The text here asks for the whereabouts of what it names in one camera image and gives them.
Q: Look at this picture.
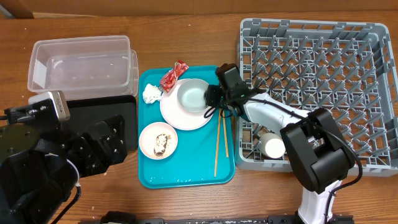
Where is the wooden chopstick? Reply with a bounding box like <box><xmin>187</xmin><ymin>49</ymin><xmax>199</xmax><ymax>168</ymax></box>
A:
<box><xmin>214</xmin><ymin>109</ymin><xmax>221</xmax><ymax>177</ymax></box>
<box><xmin>221</xmin><ymin>111</ymin><xmax>229</xmax><ymax>158</ymax></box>

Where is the white bowl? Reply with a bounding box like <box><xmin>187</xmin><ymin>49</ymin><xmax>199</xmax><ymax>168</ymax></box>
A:
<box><xmin>177</xmin><ymin>78</ymin><xmax>209</xmax><ymax>113</ymax></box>

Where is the large pink plate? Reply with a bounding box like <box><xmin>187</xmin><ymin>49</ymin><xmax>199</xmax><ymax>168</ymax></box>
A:
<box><xmin>160</xmin><ymin>78</ymin><xmax>212</xmax><ymax>131</ymax></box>

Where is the white cup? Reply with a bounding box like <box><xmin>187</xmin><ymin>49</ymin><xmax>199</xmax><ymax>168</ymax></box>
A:
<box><xmin>259</xmin><ymin>133</ymin><xmax>285</xmax><ymax>159</ymax></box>

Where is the grey dish rack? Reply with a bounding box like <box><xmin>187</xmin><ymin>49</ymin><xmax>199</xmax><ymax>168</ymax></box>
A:
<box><xmin>238</xmin><ymin>18</ymin><xmax>397</xmax><ymax>177</ymax></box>

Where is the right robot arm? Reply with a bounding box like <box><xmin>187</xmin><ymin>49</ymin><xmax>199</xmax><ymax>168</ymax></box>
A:
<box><xmin>204</xmin><ymin>85</ymin><xmax>363</xmax><ymax>223</ymax></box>

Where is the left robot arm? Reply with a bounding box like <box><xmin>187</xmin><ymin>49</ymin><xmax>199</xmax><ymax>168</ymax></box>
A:
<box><xmin>1</xmin><ymin>115</ymin><xmax>127</xmax><ymax>223</ymax></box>

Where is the black bin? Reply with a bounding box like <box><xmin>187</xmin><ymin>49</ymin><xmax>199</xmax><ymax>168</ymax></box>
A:
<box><xmin>66</xmin><ymin>95</ymin><xmax>138</xmax><ymax>151</ymax></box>

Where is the red snack wrapper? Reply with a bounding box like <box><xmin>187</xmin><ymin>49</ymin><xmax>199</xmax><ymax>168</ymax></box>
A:
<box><xmin>159</xmin><ymin>60</ymin><xmax>189</xmax><ymax>93</ymax></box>

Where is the small pink plate with food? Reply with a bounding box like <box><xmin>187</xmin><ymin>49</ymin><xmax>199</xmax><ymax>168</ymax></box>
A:
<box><xmin>139</xmin><ymin>122</ymin><xmax>178</xmax><ymax>160</ymax></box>

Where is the teal tray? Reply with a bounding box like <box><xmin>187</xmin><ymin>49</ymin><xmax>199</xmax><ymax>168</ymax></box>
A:
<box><xmin>137</xmin><ymin>65</ymin><xmax>236</xmax><ymax>190</ymax></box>

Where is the crumpled white tissue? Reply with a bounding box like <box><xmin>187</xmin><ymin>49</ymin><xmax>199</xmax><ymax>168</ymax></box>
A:
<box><xmin>142</xmin><ymin>84</ymin><xmax>162</xmax><ymax>104</ymax></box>

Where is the clear plastic bin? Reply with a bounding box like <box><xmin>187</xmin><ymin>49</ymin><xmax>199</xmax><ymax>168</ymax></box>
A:
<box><xmin>27</xmin><ymin>35</ymin><xmax>139</xmax><ymax>100</ymax></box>

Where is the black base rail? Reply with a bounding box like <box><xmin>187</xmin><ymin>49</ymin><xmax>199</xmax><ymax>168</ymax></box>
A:
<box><xmin>77</xmin><ymin>210</ymin><xmax>355</xmax><ymax>224</ymax></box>

